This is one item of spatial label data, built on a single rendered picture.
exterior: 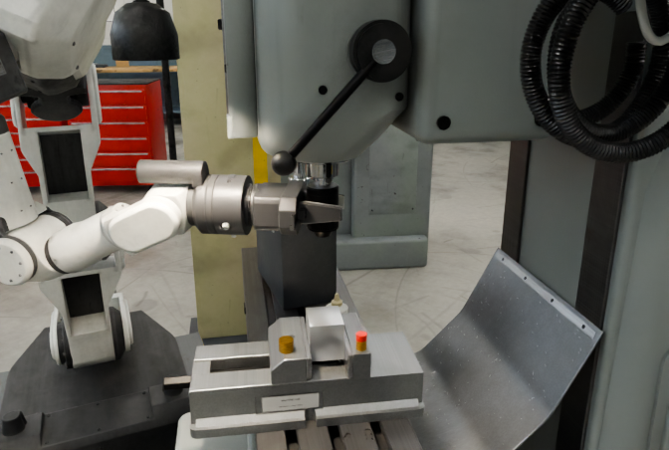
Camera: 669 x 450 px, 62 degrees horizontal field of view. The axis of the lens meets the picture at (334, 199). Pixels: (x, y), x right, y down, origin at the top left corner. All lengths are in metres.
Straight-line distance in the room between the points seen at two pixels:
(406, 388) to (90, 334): 0.93
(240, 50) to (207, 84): 1.75
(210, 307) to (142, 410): 1.33
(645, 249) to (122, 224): 0.70
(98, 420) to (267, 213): 0.88
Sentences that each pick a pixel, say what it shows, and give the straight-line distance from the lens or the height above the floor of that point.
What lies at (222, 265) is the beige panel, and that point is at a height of 0.41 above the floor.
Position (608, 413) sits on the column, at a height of 0.95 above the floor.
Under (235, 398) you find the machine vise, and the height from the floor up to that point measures 0.97.
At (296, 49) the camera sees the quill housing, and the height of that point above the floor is 1.46.
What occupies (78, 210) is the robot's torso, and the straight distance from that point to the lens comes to 1.39.
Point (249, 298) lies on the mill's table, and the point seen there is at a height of 0.92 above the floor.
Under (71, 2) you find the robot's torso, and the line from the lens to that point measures 1.04.
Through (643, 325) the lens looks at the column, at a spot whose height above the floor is 1.10.
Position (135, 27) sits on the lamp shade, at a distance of 0.65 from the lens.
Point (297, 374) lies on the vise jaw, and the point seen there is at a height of 1.00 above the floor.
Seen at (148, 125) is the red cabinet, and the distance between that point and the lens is 5.34.
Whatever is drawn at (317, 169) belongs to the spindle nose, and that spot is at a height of 1.29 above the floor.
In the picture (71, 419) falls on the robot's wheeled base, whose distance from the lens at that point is 1.56.
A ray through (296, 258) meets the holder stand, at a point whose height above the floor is 1.03.
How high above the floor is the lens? 1.48
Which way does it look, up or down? 17 degrees down
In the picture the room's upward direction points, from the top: straight up
